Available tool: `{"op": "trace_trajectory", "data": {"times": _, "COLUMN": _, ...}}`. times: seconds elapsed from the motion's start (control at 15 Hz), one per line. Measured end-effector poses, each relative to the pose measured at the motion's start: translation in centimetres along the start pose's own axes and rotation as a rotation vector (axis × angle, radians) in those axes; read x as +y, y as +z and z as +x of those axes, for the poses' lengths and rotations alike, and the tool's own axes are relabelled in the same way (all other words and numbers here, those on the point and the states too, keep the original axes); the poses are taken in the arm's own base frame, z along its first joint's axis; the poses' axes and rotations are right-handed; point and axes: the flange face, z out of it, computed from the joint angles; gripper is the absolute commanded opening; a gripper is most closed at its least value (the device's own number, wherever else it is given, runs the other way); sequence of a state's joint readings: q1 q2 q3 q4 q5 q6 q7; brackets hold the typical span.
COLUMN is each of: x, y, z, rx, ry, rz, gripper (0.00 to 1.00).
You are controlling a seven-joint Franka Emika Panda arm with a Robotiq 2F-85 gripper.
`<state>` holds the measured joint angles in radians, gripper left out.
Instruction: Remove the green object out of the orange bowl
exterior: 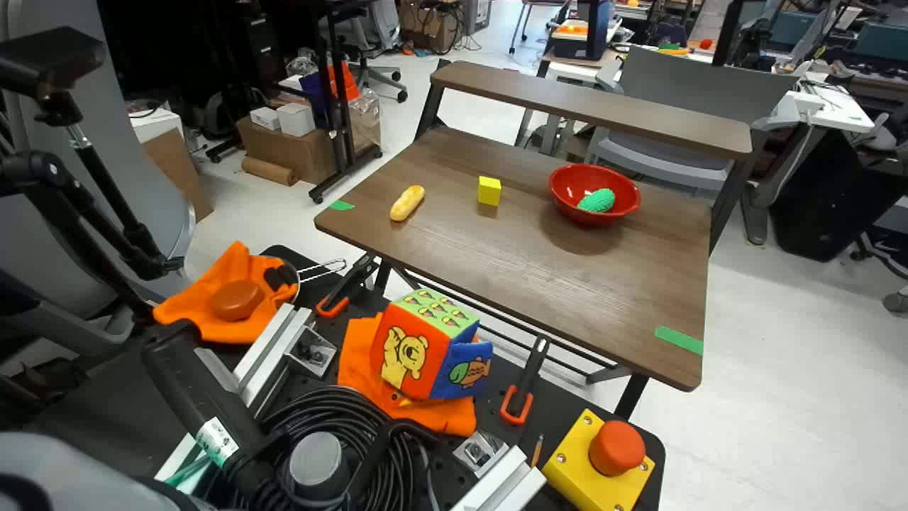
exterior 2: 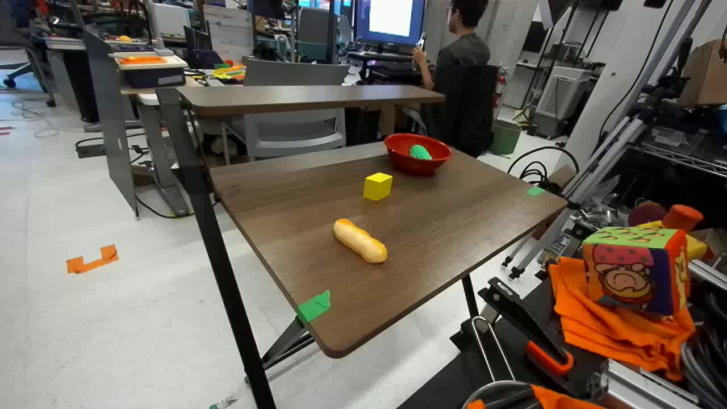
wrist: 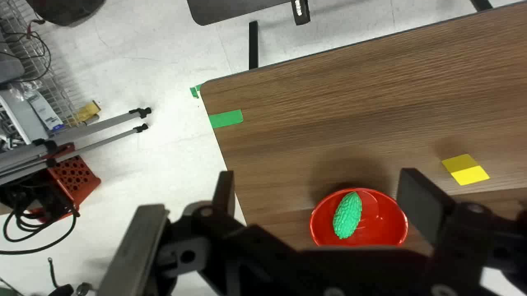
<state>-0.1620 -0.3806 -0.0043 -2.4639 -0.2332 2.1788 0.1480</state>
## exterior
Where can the green plush object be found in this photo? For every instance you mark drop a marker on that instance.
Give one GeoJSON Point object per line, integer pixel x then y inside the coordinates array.
{"type": "Point", "coordinates": [596, 200]}

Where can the red-orange plastic bowl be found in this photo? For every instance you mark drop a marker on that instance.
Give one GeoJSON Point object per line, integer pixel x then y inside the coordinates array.
{"type": "Point", "coordinates": [569, 183]}

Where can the yellow bread roll toy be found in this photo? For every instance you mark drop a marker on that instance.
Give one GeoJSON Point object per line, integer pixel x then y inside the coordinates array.
{"type": "Point", "coordinates": [406, 202]}

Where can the yellow cube block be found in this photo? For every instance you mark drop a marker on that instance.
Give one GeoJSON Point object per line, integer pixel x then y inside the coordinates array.
{"type": "Point", "coordinates": [490, 190]}

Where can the colourful plush cube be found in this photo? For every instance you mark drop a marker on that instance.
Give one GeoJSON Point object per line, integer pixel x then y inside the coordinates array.
{"type": "Point", "coordinates": [414, 351]}

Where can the green tape piece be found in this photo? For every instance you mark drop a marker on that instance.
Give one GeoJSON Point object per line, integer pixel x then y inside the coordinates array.
{"type": "Point", "coordinates": [341, 205]}
{"type": "Point", "coordinates": [678, 339]}

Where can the orange folded cloth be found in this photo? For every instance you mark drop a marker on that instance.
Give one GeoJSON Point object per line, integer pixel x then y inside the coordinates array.
{"type": "Point", "coordinates": [363, 371]}

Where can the black white marker card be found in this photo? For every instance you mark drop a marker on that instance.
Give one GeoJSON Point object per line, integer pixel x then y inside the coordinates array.
{"type": "Point", "coordinates": [481, 454]}
{"type": "Point", "coordinates": [311, 352]}

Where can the black metal stand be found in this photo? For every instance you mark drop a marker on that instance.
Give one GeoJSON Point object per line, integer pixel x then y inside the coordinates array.
{"type": "Point", "coordinates": [338, 114]}

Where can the large open cardboard box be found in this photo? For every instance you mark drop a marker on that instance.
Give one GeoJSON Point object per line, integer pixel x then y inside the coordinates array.
{"type": "Point", "coordinates": [292, 151]}

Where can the raised wooden table shelf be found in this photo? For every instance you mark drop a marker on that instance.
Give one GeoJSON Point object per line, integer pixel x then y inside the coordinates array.
{"type": "Point", "coordinates": [586, 101]}

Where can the yellow box red button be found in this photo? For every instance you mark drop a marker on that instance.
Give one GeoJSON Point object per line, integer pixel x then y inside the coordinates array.
{"type": "Point", "coordinates": [592, 469]}

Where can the orange crumpled cloth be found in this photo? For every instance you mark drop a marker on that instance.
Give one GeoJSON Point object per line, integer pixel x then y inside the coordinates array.
{"type": "Point", "coordinates": [193, 301]}

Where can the grey chair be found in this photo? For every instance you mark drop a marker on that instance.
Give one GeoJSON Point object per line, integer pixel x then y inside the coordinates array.
{"type": "Point", "coordinates": [681, 94]}

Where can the small cardboard box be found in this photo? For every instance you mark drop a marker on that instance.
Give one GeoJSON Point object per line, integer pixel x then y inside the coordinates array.
{"type": "Point", "coordinates": [179, 170]}

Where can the black bin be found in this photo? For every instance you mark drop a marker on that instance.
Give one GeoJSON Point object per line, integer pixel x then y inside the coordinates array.
{"type": "Point", "coordinates": [826, 200]}

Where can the white desk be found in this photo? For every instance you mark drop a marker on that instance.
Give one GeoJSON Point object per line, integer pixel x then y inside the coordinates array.
{"type": "Point", "coordinates": [817, 108]}

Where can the aluminium extrusion rail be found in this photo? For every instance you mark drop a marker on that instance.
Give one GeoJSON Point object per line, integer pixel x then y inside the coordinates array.
{"type": "Point", "coordinates": [270, 351]}
{"type": "Point", "coordinates": [499, 484]}

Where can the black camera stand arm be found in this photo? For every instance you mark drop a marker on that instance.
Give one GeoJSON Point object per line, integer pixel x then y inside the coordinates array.
{"type": "Point", "coordinates": [104, 200]}

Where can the black camera on mount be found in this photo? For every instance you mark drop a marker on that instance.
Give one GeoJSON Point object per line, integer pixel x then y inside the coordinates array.
{"type": "Point", "coordinates": [53, 58]}

